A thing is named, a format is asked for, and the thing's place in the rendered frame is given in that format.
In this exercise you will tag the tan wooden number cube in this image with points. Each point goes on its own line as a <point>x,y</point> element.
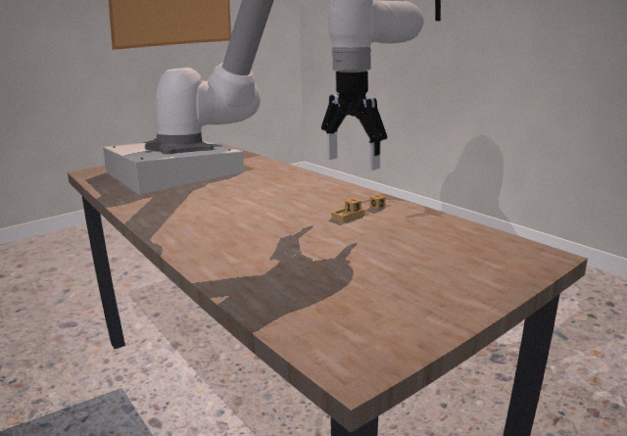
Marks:
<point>377,202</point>
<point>353,205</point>

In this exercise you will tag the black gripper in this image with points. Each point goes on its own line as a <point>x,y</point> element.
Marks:
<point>354,105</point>

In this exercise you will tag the orange rectangular tray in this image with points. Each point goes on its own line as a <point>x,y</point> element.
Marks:
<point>343,216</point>

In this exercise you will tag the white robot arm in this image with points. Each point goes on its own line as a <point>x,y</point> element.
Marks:
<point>185,103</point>

